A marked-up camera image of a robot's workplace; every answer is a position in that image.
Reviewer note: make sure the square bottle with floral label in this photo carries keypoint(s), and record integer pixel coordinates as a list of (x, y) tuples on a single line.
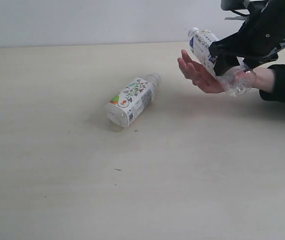
[(132, 100)]

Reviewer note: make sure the clear bottle blue white label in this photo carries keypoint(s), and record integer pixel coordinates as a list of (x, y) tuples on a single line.
[(237, 80)]

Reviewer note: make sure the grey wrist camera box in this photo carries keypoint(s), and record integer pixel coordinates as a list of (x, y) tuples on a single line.
[(233, 5)]

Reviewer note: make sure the forearm in black sleeve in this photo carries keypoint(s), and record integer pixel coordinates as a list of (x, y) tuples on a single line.
[(271, 83)]

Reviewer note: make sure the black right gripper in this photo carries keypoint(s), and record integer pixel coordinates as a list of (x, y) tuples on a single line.
[(258, 41)]

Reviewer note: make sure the open bare human hand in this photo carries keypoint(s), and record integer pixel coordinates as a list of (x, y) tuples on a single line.
[(198, 75)]

